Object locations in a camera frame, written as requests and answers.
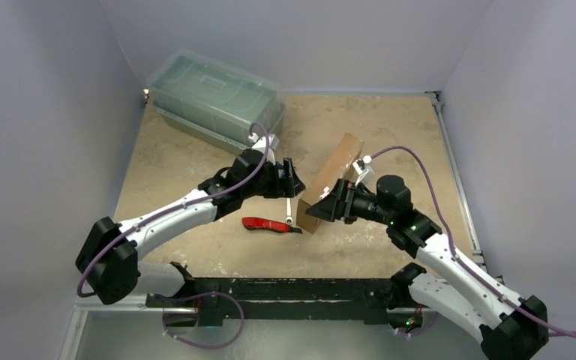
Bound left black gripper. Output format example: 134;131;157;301
241;157;303;199

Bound brown cardboard express box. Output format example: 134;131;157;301
296;133;364;234

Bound red utility knife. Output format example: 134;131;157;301
241;217;303;234

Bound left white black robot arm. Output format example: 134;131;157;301
75;149;306;307

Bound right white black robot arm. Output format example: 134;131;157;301
306;175;549;359

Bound silver ratchet wrench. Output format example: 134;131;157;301
285;198;294;226

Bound clear plastic storage bin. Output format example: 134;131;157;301
147;50;287;155

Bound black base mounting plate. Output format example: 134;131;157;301
146;277;432;332

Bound blue handled pliers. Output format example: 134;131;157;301
276;161;290;180

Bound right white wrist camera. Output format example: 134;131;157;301
352;155;374;185

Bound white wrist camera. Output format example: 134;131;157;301
248;133;280;152
352;155;374;185

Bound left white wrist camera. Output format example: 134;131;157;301
248;133;280;152

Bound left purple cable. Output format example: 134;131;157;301
76;121;271;299

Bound purple cable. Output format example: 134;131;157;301
370;145;576;342
76;121;271;299

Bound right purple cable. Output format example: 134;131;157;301
370;145;576;342

